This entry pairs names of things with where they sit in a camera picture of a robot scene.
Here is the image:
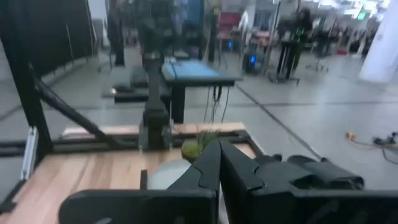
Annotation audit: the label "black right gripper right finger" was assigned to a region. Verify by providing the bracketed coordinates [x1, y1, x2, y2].
[220, 139, 398, 224]

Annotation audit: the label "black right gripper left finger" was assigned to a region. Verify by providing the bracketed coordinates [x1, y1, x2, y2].
[58, 139, 223, 224]

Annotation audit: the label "dark green slide sandal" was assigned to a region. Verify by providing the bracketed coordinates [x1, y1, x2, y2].
[287, 154, 365, 191]
[254, 153, 315, 189]

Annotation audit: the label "potted succulent in black pot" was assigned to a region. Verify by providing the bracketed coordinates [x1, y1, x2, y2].
[180, 130, 220, 164]

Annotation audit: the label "black low platform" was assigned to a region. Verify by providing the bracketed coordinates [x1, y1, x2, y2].
[101, 66, 172, 104]

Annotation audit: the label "blue top table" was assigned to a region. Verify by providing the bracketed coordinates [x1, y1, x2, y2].
[160, 59, 244, 124]

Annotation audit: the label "blue lit device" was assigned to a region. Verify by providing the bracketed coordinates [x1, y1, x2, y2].
[242, 45, 266, 75]

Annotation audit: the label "black background robot stand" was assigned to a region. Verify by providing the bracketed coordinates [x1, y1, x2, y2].
[268, 7, 314, 85]

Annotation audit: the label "red chair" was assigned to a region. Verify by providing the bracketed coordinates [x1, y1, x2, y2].
[216, 11, 243, 42]

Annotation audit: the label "person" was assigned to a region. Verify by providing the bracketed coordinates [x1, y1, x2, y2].
[106, 0, 126, 67]

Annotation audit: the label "black partition panel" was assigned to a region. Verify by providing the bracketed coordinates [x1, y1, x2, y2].
[8, 0, 95, 77]

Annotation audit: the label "white round pillar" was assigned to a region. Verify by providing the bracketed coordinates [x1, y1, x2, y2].
[358, 0, 398, 85]

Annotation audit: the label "black hanging table cables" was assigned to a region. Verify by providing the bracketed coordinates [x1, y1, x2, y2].
[203, 85, 231, 124]

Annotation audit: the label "white frame bracket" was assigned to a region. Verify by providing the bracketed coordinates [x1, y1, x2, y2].
[20, 125, 39, 182]

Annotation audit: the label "floor cables with yellow plug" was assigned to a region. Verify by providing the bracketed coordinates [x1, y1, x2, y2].
[345, 129, 398, 166]

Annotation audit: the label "black aluminium rig frame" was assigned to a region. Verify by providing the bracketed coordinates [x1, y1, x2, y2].
[0, 0, 265, 216]

